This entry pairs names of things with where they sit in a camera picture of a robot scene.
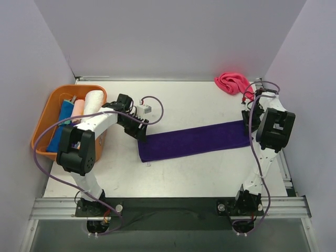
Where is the blue rolled towel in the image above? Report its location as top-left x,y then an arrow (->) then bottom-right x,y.
46,100 -> 74,153

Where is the orange plastic basket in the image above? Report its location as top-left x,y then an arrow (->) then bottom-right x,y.
31,85 -> 107,161

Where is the purple towel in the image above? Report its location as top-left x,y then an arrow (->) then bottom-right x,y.
138,121 -> 250,163

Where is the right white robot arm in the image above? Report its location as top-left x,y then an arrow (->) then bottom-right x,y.
233,88 -> 296,215

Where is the pink crumpled towel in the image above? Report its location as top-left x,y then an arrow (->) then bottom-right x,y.
214,72 -> 255,101

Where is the peach rolled towel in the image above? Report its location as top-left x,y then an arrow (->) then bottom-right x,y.
71,99 -> 85,117

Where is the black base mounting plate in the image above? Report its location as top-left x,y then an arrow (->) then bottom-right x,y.
75,197 -> 264,232

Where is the white rolled towel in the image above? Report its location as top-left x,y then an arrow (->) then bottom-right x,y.
83,90 -> 104,116

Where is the purple cable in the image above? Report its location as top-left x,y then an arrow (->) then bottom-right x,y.
230,80 -> 280,235
32,95 -> 165,236

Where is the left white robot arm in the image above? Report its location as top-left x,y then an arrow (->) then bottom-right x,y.
56,94 -> 149,216

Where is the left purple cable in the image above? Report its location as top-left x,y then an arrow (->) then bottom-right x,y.
32,95 -> 165,236

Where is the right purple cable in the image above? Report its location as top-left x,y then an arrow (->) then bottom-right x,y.
230,80 -> 280,235

